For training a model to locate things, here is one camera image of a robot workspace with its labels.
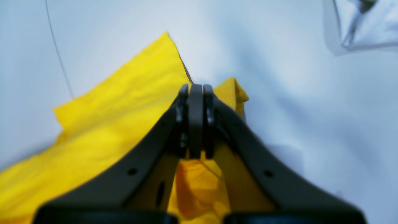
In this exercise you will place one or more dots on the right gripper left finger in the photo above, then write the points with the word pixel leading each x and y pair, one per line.
pixel 136 189

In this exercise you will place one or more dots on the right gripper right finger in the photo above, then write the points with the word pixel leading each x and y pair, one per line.
pixel 261 189

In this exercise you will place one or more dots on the yellow T-shirt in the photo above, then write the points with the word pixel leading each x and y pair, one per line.
pixel 100 127

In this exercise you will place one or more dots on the white cloth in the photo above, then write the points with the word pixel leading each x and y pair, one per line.
pixel 367 23

